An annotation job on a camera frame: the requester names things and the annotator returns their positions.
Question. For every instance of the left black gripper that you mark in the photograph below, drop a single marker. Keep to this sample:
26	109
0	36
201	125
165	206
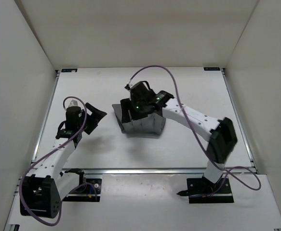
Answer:
96	116

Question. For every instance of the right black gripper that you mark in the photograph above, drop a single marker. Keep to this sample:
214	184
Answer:
127	105

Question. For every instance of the grey pleated skirt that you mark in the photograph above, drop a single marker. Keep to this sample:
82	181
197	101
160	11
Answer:
153	124

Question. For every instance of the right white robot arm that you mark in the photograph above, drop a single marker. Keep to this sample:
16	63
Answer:
219	134

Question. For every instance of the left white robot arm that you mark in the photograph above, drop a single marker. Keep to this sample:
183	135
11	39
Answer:
45	187

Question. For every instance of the left blue corner label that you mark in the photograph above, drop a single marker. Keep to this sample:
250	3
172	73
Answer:
69	70

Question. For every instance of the blue corner label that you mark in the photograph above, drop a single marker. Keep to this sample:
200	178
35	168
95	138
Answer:
211	69
69	70

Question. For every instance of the right blue corner label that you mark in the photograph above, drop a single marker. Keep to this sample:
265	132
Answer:
211	69

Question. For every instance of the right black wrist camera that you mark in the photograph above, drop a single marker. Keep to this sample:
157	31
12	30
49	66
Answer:
142	91

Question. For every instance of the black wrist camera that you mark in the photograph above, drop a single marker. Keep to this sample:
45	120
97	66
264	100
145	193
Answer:
73	118
142	91

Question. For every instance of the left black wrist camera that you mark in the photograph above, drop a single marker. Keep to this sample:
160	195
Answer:
73	118

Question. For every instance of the aluminium rail table front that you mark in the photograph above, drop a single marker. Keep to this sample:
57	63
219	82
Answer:
100	171

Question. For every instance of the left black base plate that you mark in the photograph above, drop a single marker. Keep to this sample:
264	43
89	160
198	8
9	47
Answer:
87	190

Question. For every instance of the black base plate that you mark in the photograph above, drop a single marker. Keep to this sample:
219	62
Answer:
204	192
87	190

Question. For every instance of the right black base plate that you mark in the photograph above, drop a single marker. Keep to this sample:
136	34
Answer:
204	192

